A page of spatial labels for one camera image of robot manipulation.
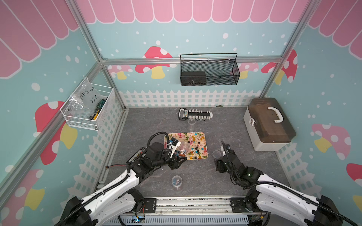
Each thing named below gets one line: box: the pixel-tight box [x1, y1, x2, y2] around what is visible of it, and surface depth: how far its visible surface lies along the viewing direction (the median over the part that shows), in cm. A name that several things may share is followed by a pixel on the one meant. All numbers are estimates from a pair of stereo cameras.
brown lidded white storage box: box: [243, 97, 297, 152], surface depth 91 cm
